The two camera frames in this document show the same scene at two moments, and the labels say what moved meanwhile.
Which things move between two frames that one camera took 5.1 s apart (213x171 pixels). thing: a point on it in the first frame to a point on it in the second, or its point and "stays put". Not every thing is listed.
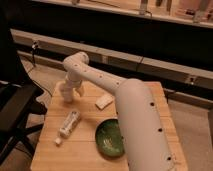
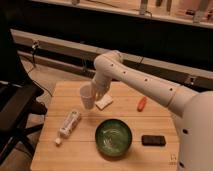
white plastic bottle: x=69 y=124 stays put
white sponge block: x=104 y=101 stays put
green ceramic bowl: x=109 y=137 stays put
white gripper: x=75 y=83 to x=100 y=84
